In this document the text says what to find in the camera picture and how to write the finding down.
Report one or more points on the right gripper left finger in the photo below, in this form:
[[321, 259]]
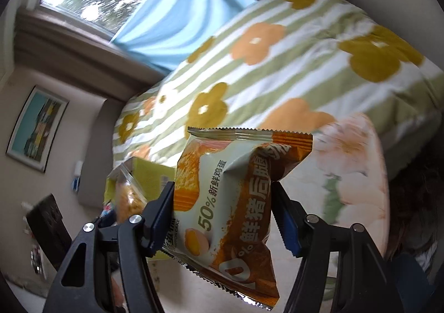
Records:
[[83, 282]]

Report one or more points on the waffle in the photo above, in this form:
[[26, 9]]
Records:
[[125, 193]]

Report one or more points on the orange green cake bag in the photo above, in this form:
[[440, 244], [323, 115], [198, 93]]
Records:
[[222, 206]]

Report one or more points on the lint roller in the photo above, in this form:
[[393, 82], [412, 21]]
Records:
[[76, 177]]

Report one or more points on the grey bed headboard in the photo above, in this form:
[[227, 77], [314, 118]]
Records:
[[98, 161]]

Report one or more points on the framed picture of houses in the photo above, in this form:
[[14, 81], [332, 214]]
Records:
[[35, 128]]

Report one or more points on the green cardboard box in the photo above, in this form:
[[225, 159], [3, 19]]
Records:
[[152, 177]]

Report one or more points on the left brown curtain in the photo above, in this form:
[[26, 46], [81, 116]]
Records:
[[76, 57]]

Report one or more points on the floral striped duvet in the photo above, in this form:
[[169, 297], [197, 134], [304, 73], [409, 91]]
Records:
[[290, 65]]

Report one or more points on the light blue cloth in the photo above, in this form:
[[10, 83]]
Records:
[[163, 33]]

